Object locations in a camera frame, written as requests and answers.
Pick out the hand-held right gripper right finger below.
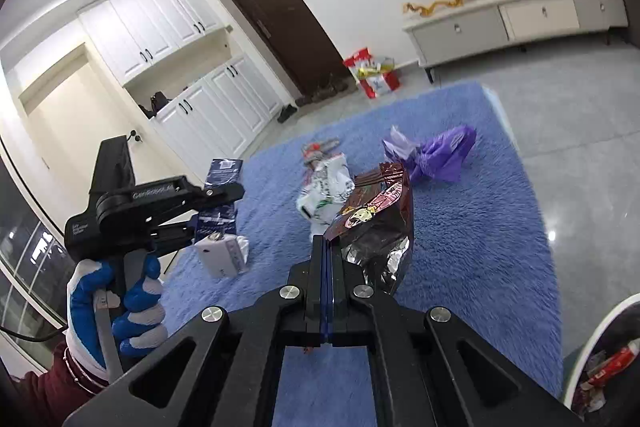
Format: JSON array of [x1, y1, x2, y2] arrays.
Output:
[[327, 239, 584, 427]]

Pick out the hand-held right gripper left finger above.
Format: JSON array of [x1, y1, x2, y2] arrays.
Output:
[[62, 234, 329, 427]]

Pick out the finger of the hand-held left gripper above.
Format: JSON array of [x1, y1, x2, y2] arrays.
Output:
[[188, 181, 246, 212], [146, 219, 201, 256]]

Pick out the blue and white carton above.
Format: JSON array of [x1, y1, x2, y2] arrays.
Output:
[[192, 157, 252, 281]]

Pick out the brown foil snack bag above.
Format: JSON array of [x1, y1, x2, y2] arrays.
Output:
[[322, 162, 415, 296]]

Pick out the white rimmed trash bin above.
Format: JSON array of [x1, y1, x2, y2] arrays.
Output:
[[562, 292, 640, 427]]

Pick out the red and white wrapper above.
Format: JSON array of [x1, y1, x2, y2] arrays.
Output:
[[589, 340, 640, 389]]

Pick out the person's left forearm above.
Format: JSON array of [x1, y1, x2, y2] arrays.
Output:
[[9, 341, 110, 427]]

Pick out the person's left hand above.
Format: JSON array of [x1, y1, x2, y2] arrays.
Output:
[[66, 254, 169, 385]]

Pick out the white lower cabinets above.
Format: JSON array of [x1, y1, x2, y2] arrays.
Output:
[[122, 52, 284, 158]]

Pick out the white cabinets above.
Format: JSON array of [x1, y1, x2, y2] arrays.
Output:
[[77, 0, 224, 83], [122, 52, 284, 158]]

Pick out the white printed crumpled wrapper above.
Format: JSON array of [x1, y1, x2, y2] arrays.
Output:
[[296, 152, 357, 228]]

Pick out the white interior door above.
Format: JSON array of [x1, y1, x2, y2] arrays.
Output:
[[19, 44, 151, 210]]

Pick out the dark glass door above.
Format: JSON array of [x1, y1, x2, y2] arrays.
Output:
[[0, 157, 72, 339]]

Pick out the red and grey wrapper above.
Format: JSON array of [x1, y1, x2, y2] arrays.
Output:
[[301, 138, 344, 166]]

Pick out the black handbag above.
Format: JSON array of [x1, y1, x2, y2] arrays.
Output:
[[137, 91, 171, 118]]

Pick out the blue fluffy rug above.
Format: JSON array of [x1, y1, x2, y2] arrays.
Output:
[[160, 79, 564, 427]]

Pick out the purple plastic bag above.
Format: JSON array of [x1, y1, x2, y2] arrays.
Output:
[[382, 124, 479, 186]]

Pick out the dark brown entrance door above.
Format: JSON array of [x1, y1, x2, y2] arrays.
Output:
[[216, 0, 351, 96]]

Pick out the white upper cabinets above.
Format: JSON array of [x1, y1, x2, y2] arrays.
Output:
[[77, 0, 224, 83]]

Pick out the red and white gift bag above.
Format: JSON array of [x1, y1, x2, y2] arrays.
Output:
[[357, 57, 401, 99]]

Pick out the grey and white television stand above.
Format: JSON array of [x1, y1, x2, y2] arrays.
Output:
[[402, 0, 629, 83]]

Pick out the black cable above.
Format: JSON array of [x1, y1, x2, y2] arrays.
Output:
[[0, 326, 67, 344]]

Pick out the thin wrist bracelet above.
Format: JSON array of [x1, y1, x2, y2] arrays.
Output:
[[62, 348, 102, 394]]

